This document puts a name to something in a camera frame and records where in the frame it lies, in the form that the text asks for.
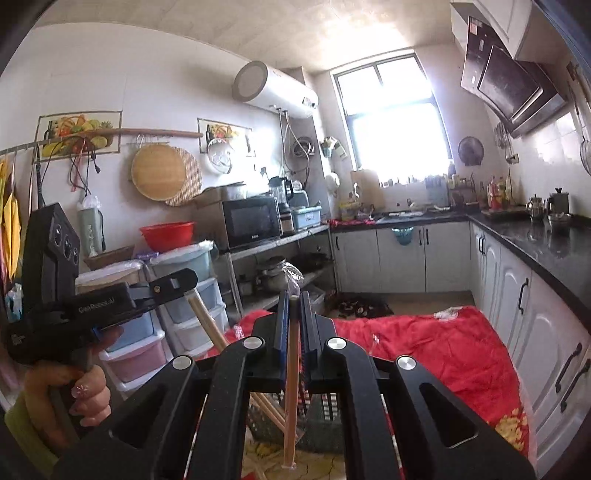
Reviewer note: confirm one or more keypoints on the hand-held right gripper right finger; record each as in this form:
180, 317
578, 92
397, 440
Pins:
305, 332

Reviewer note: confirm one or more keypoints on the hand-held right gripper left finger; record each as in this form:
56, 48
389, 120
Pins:
284, 332

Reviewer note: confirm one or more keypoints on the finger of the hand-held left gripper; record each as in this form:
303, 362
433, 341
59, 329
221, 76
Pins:
173, 282

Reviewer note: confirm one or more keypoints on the wooden chopstick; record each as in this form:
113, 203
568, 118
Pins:
210, 323
291, 415

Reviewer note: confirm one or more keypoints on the black perforated plastic basket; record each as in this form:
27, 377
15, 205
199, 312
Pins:
318, 429

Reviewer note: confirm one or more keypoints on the person's left forearm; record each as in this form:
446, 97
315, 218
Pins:
27, 438

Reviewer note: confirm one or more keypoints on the person's left hand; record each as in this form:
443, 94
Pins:
87, 397

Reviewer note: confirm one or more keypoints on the white plastic drawer unit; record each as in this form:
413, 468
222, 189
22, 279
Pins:
203, 295

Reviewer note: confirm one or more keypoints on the red plastic basin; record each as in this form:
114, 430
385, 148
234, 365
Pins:
166, 235

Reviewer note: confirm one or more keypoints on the metal cooking pot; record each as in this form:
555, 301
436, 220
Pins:
272, 274

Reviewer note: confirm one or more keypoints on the pale green jug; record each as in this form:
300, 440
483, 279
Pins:
90, 226

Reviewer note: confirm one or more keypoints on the yellow hanging cloth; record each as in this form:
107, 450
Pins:
11, 221

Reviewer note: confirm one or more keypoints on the pastel plastic drawer unit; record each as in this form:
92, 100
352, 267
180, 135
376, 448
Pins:
134, 360

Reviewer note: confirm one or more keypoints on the metal shelf rack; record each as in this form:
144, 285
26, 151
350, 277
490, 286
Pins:
295, 236

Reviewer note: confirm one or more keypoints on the black microwave oven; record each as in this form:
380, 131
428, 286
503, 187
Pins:
251, 221

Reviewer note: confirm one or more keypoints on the round woven mat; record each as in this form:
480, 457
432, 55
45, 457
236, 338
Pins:
194, 180

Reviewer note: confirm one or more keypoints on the round wooden board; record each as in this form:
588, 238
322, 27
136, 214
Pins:
158, 171

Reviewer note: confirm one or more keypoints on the blue-grey dish container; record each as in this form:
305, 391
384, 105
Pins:
307, 218

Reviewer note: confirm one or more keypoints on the hanging glass pot lid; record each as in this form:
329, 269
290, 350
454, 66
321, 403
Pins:
219, 157

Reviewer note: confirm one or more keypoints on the red floral cloth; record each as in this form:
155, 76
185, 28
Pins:
438, 350

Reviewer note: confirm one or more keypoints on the teal hanging bag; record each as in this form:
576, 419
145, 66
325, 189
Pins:
401, 235

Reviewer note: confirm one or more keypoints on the black blender jug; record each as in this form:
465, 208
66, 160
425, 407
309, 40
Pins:
279, 191

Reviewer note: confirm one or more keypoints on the large fruit picture tile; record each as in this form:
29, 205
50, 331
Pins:
78, 134

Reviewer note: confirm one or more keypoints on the long wooden rolling pin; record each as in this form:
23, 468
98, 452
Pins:
157, 132

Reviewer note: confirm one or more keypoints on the beige cutting board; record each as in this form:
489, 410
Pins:
367, 187

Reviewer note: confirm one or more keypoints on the small fruit picture tile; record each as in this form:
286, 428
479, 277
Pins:
226, 131

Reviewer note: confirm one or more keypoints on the white base cabinets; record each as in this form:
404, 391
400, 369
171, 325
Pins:
508, 277

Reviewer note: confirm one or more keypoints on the white cylindrical water heater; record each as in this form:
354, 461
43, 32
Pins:
277, 90

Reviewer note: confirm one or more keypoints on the kitchen window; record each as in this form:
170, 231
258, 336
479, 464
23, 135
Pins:
392, 120

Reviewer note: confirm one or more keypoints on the cluster of condiment bottles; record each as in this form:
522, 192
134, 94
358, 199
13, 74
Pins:
498, 194

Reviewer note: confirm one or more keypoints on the black kitchen countertop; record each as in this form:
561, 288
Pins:
531, 240

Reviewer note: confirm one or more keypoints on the small metal kettle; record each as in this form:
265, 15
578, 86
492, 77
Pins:
535, 205

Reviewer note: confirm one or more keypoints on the tall metal kettle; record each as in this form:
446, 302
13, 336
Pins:
558, 203

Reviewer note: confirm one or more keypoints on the black range hood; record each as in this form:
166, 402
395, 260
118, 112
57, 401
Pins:
508, 83

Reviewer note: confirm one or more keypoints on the white upper cabinet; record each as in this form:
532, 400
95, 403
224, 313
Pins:
498, 14

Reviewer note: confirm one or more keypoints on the round wall vent fan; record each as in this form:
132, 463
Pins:
471, 151

